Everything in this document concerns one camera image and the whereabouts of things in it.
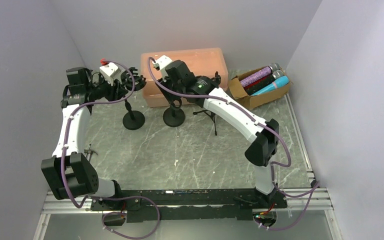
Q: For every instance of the black glitter microphone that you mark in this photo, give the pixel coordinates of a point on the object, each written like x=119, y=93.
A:
x=263, y=82

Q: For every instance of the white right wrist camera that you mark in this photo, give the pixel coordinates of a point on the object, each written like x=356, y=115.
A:
x=162, y=62

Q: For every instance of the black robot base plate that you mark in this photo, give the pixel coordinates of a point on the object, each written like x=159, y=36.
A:
x=191, y=204

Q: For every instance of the black tripod shock mount stand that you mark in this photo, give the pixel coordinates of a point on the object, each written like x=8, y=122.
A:
x=210, y=114

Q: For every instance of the purple glitter microphone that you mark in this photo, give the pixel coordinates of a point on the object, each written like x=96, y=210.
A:
x=264, y=72

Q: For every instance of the black shock mount round-base stand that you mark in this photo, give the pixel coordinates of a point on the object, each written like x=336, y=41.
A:
x=134, y=119

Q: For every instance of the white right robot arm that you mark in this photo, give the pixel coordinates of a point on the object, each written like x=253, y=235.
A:
x=263, y=135

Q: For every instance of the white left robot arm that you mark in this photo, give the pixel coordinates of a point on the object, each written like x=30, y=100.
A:
x=68, y=172

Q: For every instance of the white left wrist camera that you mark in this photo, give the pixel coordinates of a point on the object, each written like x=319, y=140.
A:
x=110, y=71

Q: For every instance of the brown cardboard box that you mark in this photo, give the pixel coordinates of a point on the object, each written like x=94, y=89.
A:
x=250, y=102

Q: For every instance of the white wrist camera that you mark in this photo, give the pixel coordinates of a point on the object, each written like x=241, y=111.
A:
x=110, y=71
x=162, y=62

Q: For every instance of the black clip round-base stand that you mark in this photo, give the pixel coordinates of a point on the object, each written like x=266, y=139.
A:
x=173, y=116

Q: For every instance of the blue plastic microphone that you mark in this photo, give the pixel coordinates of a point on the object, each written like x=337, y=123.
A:
x=278, y=83

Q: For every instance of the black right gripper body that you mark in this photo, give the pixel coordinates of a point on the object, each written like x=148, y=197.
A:
x=165, y=68

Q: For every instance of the grey metal hammer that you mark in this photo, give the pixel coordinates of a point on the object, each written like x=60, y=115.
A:
x=89, y=152

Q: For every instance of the pink plastic storage box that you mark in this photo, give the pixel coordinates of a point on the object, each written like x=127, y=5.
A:
x=204, y=61

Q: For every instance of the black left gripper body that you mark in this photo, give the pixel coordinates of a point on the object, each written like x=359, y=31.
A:
x=123, y=84

